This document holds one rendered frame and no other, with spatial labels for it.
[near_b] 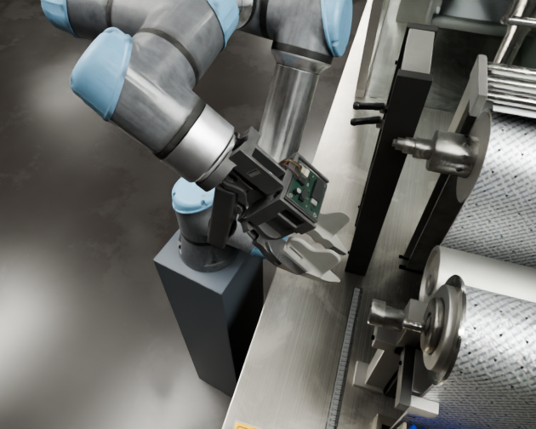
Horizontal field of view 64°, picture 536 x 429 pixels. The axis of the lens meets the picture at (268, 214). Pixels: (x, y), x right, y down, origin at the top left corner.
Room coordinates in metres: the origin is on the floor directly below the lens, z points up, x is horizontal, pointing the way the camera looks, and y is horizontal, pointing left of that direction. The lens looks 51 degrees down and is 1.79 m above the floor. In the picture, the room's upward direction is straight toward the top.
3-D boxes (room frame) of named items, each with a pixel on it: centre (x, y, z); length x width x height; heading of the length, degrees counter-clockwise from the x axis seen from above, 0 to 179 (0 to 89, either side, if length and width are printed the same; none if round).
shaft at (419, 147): (0.50, -0.23, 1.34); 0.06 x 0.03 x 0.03; 73
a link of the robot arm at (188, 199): (0.61, 0.14, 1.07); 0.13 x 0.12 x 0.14; 64
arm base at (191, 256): (0.61, 0.15, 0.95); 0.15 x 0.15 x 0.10
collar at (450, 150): (0.49, -0.28, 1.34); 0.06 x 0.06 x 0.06; 73
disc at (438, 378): (0.24, -0.24, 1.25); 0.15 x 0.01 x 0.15; 163
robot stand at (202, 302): (0.61, 0.15, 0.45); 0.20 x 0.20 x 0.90; 61
